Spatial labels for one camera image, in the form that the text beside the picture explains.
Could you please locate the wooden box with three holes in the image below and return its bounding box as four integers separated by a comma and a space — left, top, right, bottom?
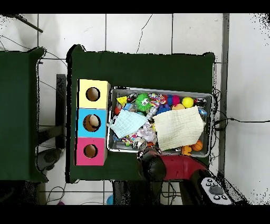
74, 79, 111, 166

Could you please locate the green spiky toy with eyes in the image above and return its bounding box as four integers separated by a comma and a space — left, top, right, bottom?
134, 92, 152, 112

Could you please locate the light blue muslin cloth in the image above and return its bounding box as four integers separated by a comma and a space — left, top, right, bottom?
108, 109, 148, 139

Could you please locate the silver toy car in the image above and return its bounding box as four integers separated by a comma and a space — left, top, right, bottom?
146, 106, 159, 120

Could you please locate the blue spiky ball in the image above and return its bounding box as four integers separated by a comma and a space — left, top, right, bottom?
157, 104, 172, 115

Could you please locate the cream muslin cloth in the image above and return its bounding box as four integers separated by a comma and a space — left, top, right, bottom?
152, 105, 206, 152

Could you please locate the yellow ball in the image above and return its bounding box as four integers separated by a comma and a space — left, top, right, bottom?
181, 96, 194, 109

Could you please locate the orange plastic toy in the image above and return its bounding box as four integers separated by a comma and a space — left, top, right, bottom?
181, 145, 192, 156

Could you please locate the small orange basketball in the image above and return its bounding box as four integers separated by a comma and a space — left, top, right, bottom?
191, 139, 204, 152

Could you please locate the black stand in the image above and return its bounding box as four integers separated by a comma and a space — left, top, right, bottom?
55, 73, 67, 148

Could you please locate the grey plastic base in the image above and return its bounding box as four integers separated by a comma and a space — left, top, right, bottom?
36, 147, 62, 172

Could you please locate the dark green side tablecloth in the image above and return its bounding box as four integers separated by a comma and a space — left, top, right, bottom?
0, 46, 48, 183

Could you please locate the dark thin rod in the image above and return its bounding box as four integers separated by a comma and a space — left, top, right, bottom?
6, 13, 44, 34

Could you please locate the multicolour rope toy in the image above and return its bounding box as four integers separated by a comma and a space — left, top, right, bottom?
148, 92, 167, 107

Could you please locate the shallow wire mesh bin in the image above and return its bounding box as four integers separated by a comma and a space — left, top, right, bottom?
106, 86, 213, 158

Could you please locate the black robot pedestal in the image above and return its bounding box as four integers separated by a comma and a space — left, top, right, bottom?
112, 180, 162, 205

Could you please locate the black floor cable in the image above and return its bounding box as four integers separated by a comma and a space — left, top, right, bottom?
213, 117, 270, 132

